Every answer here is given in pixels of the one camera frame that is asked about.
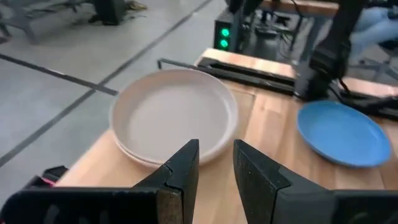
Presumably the blue plate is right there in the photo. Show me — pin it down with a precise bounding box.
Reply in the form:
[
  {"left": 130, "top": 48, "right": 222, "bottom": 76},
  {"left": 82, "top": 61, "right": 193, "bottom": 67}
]
[{"left": 297, "top": 99, "right": 392, "bottom": 169}]

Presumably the grey plate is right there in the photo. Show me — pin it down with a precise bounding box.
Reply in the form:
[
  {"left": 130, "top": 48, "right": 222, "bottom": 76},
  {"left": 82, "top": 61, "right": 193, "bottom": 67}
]
[{"left": 108, "top": 68, "right": 239, "bottom": 166}]

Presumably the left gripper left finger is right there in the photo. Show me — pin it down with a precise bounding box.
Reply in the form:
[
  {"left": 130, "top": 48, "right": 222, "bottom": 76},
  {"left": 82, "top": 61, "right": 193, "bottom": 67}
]
[{"left": 132, "top": 139, "right": 200, "bottom": 224}]

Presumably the red and black power station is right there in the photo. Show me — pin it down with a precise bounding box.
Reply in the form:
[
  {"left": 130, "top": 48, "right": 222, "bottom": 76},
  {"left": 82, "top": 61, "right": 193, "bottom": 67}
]
[{"left": 21, "top": 165, "right": 69, "bottom": 190}]

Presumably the wooden shelf with black legs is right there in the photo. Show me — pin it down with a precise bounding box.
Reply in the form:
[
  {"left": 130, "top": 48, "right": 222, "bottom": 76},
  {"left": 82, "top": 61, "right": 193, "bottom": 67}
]
[{"left": 55, "top": 77, "right": 299, "bottom": 224}]

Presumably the person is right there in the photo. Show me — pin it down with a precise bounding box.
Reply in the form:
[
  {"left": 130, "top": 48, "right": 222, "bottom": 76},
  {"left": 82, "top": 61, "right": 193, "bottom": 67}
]
[{"left": 349, "top": 6, "right": 398, "bottom": 63}]

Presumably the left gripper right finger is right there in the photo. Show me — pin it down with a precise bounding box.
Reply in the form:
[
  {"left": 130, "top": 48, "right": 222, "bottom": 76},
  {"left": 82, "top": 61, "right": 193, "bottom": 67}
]
[{"left": 233, "top": 139, "right": 335, "bottom": 224}]

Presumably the brown wooden desk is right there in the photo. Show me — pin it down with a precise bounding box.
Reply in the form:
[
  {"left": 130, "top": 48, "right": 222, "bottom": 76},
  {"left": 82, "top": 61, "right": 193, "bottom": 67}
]
[{"left": 259, "top": 0, "right": 341, "bottom": 18}]

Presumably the black stand with green lights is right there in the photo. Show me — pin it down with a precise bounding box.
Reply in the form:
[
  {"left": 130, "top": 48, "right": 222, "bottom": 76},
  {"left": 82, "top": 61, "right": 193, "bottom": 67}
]
[{"left": 213, "top": 0, "right": 282, "bottom": 62}]

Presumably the black floor stand base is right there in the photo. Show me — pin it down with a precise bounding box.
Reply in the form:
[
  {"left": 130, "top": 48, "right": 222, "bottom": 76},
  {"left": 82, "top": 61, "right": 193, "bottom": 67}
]
[{"left": 93, "top": 0, "right": 127, "bottom": 26}]

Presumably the office chair base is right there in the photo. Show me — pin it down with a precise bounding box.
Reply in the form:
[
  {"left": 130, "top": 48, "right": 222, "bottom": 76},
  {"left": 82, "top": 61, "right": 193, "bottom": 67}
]
[{"left": 354, "top": 40, "right": 398, "bottom": 82}]

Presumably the peach plate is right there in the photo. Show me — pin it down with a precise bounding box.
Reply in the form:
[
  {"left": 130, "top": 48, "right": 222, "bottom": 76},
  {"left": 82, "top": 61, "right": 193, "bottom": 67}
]
[{"left": 113, "top": 133, "right": 175, "bottom": 170}]

